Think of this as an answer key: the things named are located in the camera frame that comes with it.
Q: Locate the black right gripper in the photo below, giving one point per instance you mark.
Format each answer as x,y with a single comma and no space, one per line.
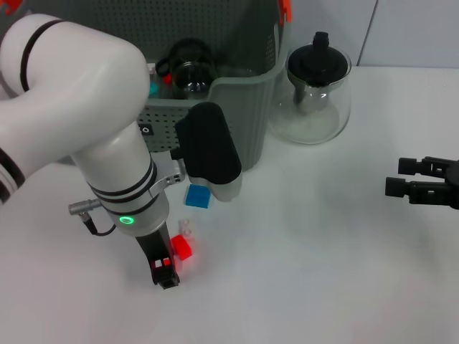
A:
453,182

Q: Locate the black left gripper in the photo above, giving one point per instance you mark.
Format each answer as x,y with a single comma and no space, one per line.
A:
154,247

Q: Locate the large red toy brick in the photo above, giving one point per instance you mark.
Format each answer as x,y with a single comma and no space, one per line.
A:
181,247

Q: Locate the blue square toy brick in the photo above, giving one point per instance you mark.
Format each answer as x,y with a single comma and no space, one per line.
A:
195,197

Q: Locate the teal toy brick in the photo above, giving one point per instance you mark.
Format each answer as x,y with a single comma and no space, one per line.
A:
153,89

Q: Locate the glass teacup with black sleeve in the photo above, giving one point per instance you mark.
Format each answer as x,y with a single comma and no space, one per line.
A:
188,46
191,80

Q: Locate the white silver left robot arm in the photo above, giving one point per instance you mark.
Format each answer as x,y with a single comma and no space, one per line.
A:
71,89

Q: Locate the grey perforated storage basket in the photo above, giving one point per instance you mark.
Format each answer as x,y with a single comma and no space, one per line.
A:
258,125

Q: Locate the clear glass teapot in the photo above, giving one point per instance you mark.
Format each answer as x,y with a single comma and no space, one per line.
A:
312,125

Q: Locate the black teapot lid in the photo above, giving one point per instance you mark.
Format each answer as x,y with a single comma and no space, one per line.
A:
315,62

